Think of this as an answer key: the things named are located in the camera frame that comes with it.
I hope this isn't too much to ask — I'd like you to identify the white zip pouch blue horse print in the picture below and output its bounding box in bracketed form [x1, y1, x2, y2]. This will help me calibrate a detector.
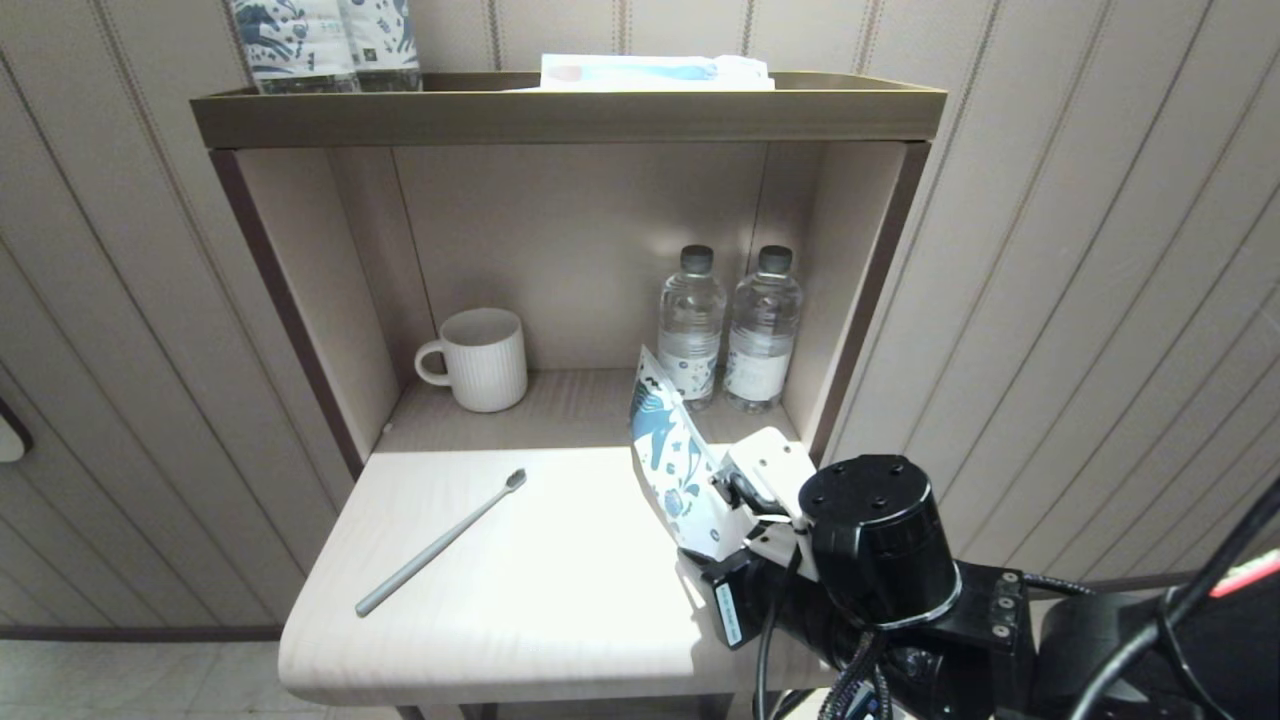
[630, 346, 756, 561]

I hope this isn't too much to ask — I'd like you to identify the clear water bottle plain label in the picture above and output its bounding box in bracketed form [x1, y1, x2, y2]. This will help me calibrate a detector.
[724, 245, 804, 414]

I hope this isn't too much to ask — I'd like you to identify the clear water bottle dotted label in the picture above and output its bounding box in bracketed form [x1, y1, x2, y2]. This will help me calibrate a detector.
[657, 245, 728, 411]

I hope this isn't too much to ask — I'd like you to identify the white ribbed mug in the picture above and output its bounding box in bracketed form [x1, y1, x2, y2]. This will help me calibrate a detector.
[414, 307, 529, 414]

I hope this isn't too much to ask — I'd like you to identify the beige wooden shelf unit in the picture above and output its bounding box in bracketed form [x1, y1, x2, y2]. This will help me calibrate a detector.
[190, 70, 948, 720]

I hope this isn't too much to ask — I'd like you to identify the grey toothbrush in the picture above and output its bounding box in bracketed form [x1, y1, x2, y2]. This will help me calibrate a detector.
[355, 468, 528, 617]

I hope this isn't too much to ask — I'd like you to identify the brown shelf tray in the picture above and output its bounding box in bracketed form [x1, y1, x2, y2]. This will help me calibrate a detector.
[190, 70, 948, 151]

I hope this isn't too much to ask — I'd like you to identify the flat white blue packet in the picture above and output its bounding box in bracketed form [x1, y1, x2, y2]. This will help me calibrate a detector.
[515, 54, 776, 92]

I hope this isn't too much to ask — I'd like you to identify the small blue printed white pouch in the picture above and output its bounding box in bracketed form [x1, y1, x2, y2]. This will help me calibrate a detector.
[335, 0, 423, 93]

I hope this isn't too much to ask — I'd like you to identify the large blue printed white pouch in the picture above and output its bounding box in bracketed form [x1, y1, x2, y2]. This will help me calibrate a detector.
[228, 0, 361, 95]

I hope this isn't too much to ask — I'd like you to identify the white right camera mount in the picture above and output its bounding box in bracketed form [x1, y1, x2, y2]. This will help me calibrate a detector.
[722, 427, 823, 583]

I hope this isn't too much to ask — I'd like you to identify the black right camera cable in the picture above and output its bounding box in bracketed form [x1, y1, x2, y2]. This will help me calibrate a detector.
[755, 585, 791, 720]

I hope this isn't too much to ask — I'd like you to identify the braided grey right arm cable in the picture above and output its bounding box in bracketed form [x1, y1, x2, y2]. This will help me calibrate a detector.
[818, 630, 893, 720]

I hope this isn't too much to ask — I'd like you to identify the smooth black right arm cable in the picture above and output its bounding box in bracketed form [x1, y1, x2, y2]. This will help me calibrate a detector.
[1068, 478, 1280, 720]

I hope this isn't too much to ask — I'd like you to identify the white wall fixture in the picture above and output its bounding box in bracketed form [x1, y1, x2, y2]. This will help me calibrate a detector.
[0, 398, 36, 464]

